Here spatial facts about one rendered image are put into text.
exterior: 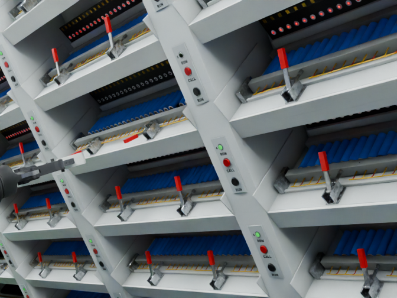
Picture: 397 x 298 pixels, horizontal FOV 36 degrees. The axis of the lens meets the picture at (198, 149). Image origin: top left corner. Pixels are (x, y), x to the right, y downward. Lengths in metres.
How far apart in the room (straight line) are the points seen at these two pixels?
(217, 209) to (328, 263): 0.26
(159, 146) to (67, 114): 0.48
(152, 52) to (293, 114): 0.35
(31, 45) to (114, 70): 0.44
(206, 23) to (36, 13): 0.57
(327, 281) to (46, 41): 1.03
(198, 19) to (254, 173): 0.32
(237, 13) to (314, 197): 0.37
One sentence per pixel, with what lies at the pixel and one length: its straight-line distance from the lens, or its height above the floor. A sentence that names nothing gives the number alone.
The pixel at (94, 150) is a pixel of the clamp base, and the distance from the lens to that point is 1.60.
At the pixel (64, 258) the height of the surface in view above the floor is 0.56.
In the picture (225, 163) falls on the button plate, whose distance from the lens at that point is 1.21.
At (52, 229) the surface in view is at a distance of 2.01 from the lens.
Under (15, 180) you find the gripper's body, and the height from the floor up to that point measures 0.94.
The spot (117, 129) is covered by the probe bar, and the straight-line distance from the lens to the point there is 1.54.
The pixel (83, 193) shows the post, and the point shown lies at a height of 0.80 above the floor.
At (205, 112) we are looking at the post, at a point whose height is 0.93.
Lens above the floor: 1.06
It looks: 9 degrees down
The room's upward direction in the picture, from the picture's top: 23 degrees counter-clockwise
